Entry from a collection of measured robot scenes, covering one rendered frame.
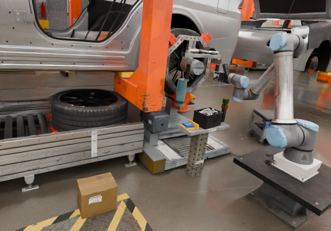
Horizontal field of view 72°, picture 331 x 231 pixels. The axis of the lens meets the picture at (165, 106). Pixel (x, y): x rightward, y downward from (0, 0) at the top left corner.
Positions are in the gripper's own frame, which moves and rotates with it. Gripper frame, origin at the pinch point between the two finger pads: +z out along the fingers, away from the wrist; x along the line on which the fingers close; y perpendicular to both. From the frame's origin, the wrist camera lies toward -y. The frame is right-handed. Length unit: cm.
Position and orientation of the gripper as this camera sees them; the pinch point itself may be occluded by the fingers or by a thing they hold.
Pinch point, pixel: (215, 71)
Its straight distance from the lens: 220.1
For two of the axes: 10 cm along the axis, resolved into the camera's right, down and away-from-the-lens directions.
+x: 8.4, -0.8, 5.4
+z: -5.3, -3.2, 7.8
